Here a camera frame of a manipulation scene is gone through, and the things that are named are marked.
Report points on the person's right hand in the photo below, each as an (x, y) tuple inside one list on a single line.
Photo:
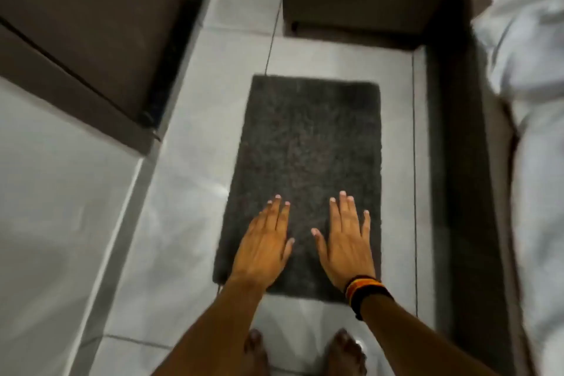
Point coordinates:
[(346, 252)]

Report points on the person's left hand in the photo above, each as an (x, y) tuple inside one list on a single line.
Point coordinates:
[(260, 252)]

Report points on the person's left thumb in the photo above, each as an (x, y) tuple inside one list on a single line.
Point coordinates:
[(288, 249)]

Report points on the person's right middle finger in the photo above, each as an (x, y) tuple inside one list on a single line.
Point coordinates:
[(344, 212)]

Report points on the person's right thumb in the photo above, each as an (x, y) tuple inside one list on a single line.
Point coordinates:
[(320, 244)]

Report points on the person's left middle finger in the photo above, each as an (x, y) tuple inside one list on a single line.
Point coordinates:
[(276, 212)]

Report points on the person's right little finger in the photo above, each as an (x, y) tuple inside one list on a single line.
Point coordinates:
[(366, 226)]

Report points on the person's right forearm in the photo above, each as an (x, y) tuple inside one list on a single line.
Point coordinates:
[(414, 340)]

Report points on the person's left forearm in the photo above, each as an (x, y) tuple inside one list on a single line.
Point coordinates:
[(211, 331)]

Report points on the dark grey shaggy rug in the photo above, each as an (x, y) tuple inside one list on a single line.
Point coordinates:
[(304, 146)]

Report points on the person's left foot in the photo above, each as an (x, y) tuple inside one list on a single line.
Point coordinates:
[(257, 356)]

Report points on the person's foot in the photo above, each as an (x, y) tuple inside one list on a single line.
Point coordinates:
[(257, 356), (346, 356)]

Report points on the person's right foot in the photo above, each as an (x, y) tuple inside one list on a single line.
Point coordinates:
[(346, 356)]

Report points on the white bed sheet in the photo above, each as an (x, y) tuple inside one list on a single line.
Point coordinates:
[(537, 124)]

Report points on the brown wooden wardrobe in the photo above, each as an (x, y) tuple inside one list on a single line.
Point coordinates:
[(97, 32)]

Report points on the brown bed frame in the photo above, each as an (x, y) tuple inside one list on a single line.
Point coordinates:
[(471, 195)]

